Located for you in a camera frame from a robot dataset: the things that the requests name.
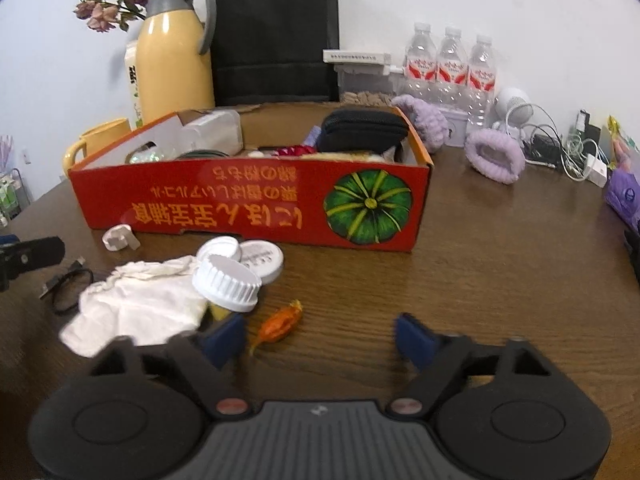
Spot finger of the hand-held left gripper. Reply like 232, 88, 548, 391
0, 235, 66, 293

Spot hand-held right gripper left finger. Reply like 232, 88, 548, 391
87, 312, 251, 421

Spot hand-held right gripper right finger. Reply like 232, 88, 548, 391
387, 312, 551, 421

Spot black usb cable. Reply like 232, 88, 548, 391
40, 257, 96, 316

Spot orange candy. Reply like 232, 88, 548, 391
248, 300, 304, 356

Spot white capped bottle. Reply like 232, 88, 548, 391
192, 254, 262, 321

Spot small white plastic clip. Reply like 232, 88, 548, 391
102, 225, 141, 252

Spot white round lid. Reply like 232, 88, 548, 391
196, 236, 242, 266
239, 240, 285, 285

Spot white cloth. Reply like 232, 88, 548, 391
60, 255, 213, 358

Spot printed cardboard box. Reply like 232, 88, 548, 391
68, 104, 434, 253

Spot iridescent plastic bag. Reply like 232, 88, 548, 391
127, 142, 163, 165

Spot red ribbon bow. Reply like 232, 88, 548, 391
277, 144, 318, 159

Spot clear plastic bottle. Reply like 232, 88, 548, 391
180, 110, 244, 156

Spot metal rack with green bottles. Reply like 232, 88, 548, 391
0, 167, 26, 221

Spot yellow mug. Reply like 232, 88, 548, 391
62, 118, 133, 178

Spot purple fuzzy wristband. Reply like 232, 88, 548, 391
391, 94, 451, 153
464, 128, 526, 186

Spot small white box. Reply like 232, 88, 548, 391
442, 110, 471, 147

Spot yellow thermos jug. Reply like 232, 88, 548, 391
135, 0, 217, 123

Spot dark flat object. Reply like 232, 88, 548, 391
622, 227, 640, 281

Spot white charger plug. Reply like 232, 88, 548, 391
585, 154, 609, 187

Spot purple packet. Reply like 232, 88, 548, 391
604, 167, 640, 228

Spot white round device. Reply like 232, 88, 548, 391
492, 87, 533, 136

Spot clear seed container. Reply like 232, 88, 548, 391
322, 49, 403, 106

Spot clear water bottle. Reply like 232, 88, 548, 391
467, 35, 499, 126
436, 26, 469, 108
404, 22, 437, 102

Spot black adapter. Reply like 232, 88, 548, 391
572, 110, 601, 148

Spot yellow pink snack packet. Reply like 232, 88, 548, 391
607, 116, 640, 171

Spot black paper bag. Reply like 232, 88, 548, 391
208, 0, 341, 107

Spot tangled charging cables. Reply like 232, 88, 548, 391
505, 105, 606, 181

